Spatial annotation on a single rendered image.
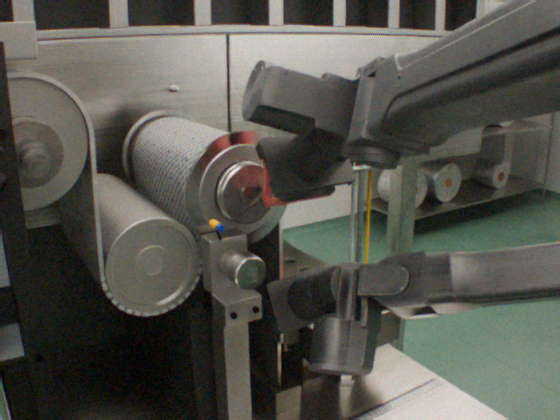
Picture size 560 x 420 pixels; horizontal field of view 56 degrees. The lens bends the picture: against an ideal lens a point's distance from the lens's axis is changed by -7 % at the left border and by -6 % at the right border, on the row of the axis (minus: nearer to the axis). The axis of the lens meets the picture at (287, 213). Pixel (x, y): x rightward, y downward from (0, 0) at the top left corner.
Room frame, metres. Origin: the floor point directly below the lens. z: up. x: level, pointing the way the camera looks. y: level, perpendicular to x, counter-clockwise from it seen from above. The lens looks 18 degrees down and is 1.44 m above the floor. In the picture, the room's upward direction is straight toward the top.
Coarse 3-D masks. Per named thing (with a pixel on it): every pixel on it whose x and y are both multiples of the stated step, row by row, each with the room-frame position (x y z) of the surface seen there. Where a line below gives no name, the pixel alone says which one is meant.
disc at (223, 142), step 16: (208, 144) 0.64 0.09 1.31; (224, 144) 0.65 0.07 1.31; (208, 160) 0.64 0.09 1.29; (240, 160) 0.66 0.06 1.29; (192, 176) 0.62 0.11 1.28; (192, 192) 0.62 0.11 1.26; (192, 208) 0.62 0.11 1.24; (192, 224) 0.63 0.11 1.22; (208, 224) 0.63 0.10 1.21; (272, 224) 0.68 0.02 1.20; (256, 240) 0.67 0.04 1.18
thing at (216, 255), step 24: (216, 240) 0.61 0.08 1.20; (240, 240) 0.62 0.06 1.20; (216, 264) 0.61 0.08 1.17; (216, 288) 0.61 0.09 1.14; (240, 288) 0.62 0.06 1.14; (216, 312) 0.60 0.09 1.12; (240, 312) 0.59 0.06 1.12; (216, 336) 0.62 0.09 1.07; (240, 336) 0.61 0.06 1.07; (216, 360) 0.62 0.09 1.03; (240, 360) 0.61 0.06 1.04; (216, 384) 0.63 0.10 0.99; (240, 384) 0.61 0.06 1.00; (240, 408) 0.61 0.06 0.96
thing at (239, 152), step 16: (240, 144) 0.66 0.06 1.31; (224, 160) 0.64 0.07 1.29; (256, 160) 0.67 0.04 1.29; (208, 176) 0.63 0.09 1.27; (208, 192) 0.63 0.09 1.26; (208, 208) 0.63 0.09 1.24; (272, 208) 0.68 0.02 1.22; (224, 224) 0.64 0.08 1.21; (240, 224) 0.66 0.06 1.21; (256, 224) 0.67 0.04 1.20
